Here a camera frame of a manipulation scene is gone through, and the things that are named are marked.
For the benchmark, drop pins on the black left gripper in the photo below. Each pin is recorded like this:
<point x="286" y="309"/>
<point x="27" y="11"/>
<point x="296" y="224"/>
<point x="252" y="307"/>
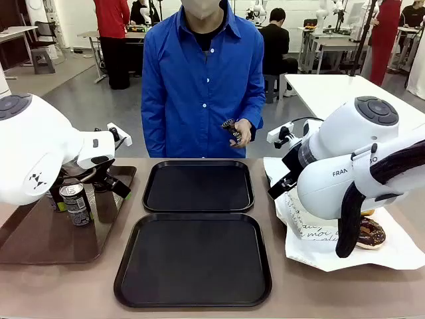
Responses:
<point x="104" y="171"/>

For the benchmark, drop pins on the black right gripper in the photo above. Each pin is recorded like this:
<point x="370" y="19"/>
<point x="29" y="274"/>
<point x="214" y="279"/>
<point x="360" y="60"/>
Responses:
<point x="293" y="159"/>

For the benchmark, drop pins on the black serving tongs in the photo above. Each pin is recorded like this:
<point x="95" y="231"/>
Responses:
<point x="232" y="129"/>

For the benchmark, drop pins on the yellow glazed donut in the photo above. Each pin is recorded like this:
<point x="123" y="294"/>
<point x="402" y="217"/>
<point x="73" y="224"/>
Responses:
<point x="368" y="212"/>

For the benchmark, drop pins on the blue sleeved left forearm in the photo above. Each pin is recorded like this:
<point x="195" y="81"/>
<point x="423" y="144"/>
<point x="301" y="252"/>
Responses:
<point x="257" y="113"/>

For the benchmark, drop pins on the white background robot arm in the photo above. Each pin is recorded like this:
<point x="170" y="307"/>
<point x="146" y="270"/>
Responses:
<point x="257" y="8"/>
<point x="322" y="16"/>

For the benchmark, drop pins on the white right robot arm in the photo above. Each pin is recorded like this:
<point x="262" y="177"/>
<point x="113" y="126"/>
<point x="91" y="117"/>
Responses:
<point x="335" y="166"/>

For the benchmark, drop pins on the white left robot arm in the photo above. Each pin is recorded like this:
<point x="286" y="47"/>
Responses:
<point x="36" y="146"/>

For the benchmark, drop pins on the blue sleeved right forearm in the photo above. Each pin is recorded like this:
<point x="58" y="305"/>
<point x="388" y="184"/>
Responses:
<point x="152" y="129"/>

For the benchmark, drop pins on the person's left hand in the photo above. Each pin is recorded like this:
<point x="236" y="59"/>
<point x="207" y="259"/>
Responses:
<point x="245" y="131"/>

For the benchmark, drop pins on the white printed paper sleeve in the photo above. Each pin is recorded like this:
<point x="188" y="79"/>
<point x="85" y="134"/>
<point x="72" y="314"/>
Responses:
<point x="308" y="229"/>

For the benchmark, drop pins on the brown plastic tray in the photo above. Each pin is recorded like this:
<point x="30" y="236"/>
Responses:
<point x="50" y="239"/>

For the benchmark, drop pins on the black plastic tray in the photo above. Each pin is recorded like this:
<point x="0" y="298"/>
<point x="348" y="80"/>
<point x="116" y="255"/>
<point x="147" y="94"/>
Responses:
<point x="199" y="186"/>
<point x="194" y="262"/>

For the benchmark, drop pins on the chocolate donut orange sprinkles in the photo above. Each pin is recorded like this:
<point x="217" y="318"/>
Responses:
<point x="372" y="234"/>

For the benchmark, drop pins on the white side table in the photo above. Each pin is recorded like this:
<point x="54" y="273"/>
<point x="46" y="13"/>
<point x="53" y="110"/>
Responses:
<point x="332" y="93"/>

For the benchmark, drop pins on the large white paper sheet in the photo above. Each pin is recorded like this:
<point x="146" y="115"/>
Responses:
<point x="382" y="259"/>

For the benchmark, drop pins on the person in blue shirt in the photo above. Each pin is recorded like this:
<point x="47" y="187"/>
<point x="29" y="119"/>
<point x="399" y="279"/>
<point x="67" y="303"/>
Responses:
<point x="199" y="93"/>

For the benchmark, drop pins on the grey step stool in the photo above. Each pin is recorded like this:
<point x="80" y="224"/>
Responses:
<point x="43" y="61"/>

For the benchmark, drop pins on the seated person in black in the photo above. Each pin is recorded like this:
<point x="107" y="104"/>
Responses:
<point x="275" y="43"/>

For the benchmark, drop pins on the white workshop table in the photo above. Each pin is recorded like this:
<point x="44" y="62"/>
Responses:
<point x="325" y="43"/>

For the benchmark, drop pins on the grey workshop table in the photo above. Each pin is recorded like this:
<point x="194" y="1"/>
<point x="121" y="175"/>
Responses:
<point x="89" y="36"/>

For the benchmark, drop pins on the person in red shirt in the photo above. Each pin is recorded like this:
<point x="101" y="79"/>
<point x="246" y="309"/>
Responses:
<point x="111" y="33"/>

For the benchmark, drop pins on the black office chair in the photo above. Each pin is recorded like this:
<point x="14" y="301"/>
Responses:
<point x="46" y="33"/>

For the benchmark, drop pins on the black tripod pole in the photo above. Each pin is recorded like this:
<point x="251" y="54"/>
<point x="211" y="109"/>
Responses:
<point x="363" y="33"/>

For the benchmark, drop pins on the standing person in black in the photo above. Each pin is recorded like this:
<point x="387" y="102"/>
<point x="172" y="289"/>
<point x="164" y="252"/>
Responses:
<point x="139" y="11"/>

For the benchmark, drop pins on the person in red dress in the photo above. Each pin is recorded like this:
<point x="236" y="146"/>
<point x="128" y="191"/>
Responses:
<point x="383" y="40"/>

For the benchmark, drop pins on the grey desk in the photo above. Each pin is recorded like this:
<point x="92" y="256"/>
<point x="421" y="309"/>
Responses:
<point x="16" y="31"/>

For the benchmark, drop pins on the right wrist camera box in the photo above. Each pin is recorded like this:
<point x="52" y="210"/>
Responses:
<point x="277" y="132"/>

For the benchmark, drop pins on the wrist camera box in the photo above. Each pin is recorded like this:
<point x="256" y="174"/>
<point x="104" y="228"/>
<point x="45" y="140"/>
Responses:
<point x="119" y="133"/>
<point x="277" y="132"/>

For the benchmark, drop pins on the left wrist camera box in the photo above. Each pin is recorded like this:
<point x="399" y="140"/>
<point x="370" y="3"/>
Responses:
<point x="119" y="133"/>

